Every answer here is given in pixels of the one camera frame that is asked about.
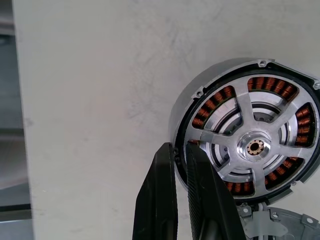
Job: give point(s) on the grey motor end cover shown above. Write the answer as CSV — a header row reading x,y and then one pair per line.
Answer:
x,y
287,217

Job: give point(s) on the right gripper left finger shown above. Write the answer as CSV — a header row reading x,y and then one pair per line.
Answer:
x,y
155,197

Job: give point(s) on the motor stator with copper windings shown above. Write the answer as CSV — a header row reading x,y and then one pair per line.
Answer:
x,y
185,100

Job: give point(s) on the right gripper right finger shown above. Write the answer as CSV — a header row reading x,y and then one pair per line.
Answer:
x,y
210,200

